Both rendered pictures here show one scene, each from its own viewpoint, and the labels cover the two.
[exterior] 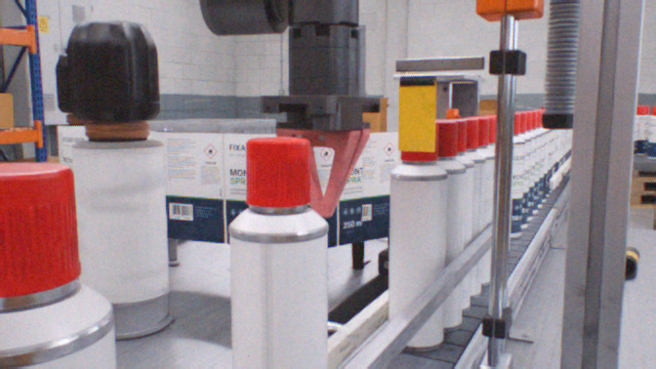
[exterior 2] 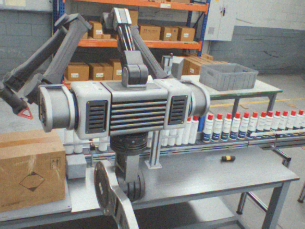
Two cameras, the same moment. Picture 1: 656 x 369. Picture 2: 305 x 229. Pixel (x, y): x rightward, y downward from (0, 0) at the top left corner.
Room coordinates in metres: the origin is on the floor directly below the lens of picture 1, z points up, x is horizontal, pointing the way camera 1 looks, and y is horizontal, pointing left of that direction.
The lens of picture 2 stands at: (-0.80, -1.27, 1.84)
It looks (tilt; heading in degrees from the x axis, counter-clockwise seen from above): 22 degrees down; 40
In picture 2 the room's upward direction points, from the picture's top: 7 degrees clockwise
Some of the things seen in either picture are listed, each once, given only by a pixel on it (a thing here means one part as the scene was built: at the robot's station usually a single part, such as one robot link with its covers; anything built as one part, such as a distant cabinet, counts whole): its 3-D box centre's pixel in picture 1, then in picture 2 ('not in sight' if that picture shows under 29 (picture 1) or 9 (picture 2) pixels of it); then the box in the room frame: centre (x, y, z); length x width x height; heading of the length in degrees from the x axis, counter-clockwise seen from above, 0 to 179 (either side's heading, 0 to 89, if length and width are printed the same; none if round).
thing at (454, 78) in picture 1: (440, 78); not in sight; (0.94, -0.18, 1.14); 0.14 x 0.11 x 0.01; 154
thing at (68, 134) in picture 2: not in sight; (68, 137); (0.12, 0.11, 0.98); 0.05 x 0.05 x 0.20
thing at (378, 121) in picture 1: (367, 115); not in sight; (6.26, -0.43, 0.97); 0.47 x 0.41 x 0.37; 156
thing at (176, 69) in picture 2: not in sight; (170, 75); (0.58, -0.21, 1.38); 0.17 x 0.10 x 0.19; 29
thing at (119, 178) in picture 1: (120, 178); not in sight; (0.57, 0.20, 1.03); 0.09 x 0.09 x 0.30
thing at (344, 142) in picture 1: (329, 159); not in sight; (0.49, 0.00, 1.06); 0.07 x 0.07 x 0.09; 65
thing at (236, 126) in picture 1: (212, 144); (227, 76); (2.67, 0.52, 0.91); 0.60 x 0.40 x 0.22; 163
